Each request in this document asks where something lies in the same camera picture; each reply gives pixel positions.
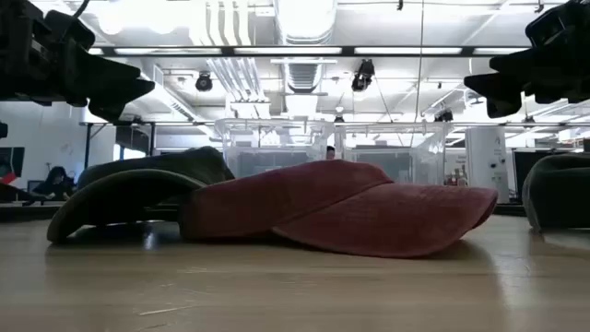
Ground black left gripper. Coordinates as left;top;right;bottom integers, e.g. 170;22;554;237
0;0;156;124

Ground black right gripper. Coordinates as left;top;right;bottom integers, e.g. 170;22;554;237
463;0;590;120

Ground dark grey cap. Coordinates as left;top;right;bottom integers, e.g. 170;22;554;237
522;152;590;232

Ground red cap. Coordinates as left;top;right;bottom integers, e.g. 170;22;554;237
178;159;500;259

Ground white cylindrical column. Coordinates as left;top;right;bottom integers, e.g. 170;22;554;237
464;125;511;205

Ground dark olive green cap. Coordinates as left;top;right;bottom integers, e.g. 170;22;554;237
45;146;236;244

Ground clear plastic bin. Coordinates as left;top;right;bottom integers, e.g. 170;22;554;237
213;117;345;179
340;120;455;186

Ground black frame post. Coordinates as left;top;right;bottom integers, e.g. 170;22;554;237
84;122;93;171

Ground black hanging ceiling camera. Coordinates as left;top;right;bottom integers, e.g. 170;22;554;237
195;71;214;93
350;58;376;93

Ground black overhead frame bar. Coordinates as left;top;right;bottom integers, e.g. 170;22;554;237
87;44;532;58

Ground silver ceiling ventilation duct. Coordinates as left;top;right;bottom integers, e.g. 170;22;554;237
274;0;339;46

